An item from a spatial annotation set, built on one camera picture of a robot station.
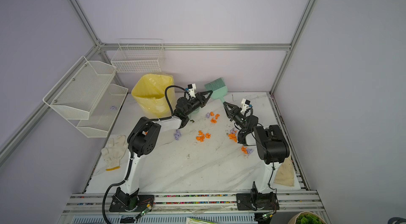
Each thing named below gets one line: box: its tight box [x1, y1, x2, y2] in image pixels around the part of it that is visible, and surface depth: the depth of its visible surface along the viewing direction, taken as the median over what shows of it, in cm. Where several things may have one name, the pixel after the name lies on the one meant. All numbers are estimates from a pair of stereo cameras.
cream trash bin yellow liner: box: [131, 73, 177, 120], surface depth 93 cm
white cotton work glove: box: [101, 135, 129, 171], surface depth 92 cm
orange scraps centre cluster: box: [196, 130, 211, 143], surface depth 97 cm
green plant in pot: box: [287, 211, 327, 224], surface depth 63 cm
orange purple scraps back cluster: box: [205, 111, 221, 124], surface depth 109 cm
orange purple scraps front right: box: [241, 145, 253, 155], surface depth 92 cm
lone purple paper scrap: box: [174, 129, 181, 140], surface depth 97 cm
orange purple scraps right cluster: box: [227, 129, 238, 143], surface depth 98 cm
